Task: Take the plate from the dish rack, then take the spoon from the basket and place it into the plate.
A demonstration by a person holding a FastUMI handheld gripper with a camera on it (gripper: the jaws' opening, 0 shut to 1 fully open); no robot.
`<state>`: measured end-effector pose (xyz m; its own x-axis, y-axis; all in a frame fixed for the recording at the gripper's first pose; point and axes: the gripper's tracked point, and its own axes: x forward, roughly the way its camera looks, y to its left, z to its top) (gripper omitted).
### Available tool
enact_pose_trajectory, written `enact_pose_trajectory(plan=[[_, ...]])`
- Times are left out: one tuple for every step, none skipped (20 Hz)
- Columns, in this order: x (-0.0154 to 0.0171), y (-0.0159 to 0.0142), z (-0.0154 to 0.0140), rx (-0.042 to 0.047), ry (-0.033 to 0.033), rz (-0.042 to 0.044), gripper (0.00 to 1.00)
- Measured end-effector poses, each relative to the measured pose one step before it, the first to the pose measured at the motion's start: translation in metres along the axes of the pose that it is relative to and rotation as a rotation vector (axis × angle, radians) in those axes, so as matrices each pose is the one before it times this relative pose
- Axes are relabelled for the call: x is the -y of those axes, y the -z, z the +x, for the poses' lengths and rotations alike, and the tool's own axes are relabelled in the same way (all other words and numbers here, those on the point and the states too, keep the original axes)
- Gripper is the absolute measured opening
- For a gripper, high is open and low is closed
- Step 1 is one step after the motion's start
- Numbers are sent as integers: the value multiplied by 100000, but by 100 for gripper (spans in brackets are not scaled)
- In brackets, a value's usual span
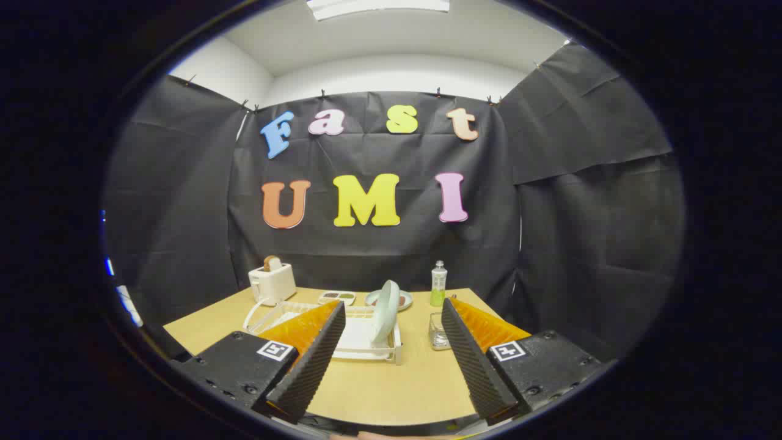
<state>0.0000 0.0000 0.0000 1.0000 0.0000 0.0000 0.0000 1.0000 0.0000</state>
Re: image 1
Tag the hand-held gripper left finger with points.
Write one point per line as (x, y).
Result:
(311, 366)

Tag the black backdrop cloth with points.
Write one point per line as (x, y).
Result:
(183, 183)

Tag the green and white bottle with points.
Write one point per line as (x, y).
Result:
(438, 287)

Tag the ceiling light panel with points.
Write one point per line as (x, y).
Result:
(379, 6)

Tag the pale plate with meat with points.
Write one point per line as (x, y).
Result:
(405, 300)

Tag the white toaster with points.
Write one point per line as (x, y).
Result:
(273, 285)

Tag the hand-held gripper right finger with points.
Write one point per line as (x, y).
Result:
(473, 366)

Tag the white panel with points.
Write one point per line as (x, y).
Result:
(129, 305)

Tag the brown bread slice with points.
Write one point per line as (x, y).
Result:
(272, 263)

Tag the white divided condiment dish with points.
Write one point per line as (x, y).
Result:
(336, 297)

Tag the pale green plate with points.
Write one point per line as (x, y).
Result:
(385, 311)

